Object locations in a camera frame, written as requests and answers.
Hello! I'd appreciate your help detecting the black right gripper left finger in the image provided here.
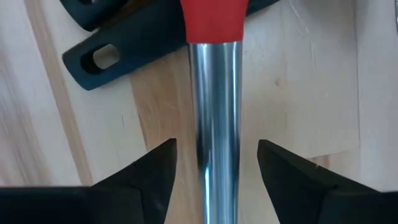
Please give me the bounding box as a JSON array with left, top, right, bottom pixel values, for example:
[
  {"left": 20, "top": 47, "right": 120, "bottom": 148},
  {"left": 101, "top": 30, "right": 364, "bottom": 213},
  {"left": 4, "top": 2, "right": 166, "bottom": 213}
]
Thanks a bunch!
[{"left": 0, "top": 138, "right": 178, "bottom": 224}]

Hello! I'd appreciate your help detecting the red slotted spoon steel handle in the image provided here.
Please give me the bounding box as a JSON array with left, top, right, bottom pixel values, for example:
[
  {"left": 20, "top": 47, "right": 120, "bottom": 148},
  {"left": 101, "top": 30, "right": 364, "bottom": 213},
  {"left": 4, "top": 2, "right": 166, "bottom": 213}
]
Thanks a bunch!
[{"left": 179, "top": 0, "right": 250, "bottom": 224}]

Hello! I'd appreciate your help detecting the black spatula red-marked handle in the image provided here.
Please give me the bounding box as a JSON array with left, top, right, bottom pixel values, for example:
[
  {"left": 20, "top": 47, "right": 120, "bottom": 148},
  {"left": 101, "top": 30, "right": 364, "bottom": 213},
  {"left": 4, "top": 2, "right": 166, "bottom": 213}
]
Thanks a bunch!
[
  {"left": 58, "top": 0, "right": 130, "bottom": 32},
  {"left": 61, "top": 0, "right": 280, "bottom": 91}
]

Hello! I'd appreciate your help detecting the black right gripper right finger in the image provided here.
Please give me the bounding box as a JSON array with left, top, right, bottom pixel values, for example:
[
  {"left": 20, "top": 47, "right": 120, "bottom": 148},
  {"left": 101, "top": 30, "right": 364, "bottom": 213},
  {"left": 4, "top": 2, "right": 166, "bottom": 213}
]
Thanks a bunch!
[{"left": 257, "top": 139, "right": 398, "bottom": 224}]

